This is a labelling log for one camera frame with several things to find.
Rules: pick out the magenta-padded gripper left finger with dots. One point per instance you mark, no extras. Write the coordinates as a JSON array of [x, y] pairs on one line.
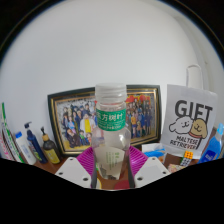
[[71, 170]]

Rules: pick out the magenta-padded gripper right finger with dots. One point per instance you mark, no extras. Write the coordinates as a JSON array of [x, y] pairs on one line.
[[150, 170]]

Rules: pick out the clear bottle with green label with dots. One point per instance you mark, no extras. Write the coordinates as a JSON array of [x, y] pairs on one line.
[[110, 120]]

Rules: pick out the blue tissue pack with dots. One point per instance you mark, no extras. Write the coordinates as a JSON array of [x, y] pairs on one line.
[[155, 152]]

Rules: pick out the small snack packet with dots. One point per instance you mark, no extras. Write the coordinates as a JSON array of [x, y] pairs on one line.
[[175, 167]]

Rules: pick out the dark bottle with yellow label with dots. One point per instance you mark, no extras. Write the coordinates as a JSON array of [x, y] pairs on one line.
[[51, 151]]

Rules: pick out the flat round red coaster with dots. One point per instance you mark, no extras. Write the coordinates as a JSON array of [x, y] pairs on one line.
[[120, 185]]

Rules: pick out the small puzzle cube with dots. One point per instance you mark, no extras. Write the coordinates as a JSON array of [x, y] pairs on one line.
[[187, 158]]

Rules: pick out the dark blue pump bottle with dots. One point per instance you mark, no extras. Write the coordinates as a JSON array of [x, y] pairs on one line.
[[35, 145]]

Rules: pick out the framed group photo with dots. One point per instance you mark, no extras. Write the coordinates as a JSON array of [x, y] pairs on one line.
[[76, 123]]

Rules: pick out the white bottle with blue cap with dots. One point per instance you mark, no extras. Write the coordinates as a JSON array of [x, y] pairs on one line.
[[25, 150]]

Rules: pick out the blue detergent bottle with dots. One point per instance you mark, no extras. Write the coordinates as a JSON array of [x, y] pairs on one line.
[[213, 150]]

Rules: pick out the white paper gift bag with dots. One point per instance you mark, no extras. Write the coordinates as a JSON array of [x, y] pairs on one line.
[[190, 116]]

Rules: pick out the white shuttlecock tube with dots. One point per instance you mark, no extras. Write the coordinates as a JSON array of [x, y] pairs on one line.
[[11, 140]]

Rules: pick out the pink shuttlecock tube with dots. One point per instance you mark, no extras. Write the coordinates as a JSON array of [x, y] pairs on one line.
[[5, 146]]

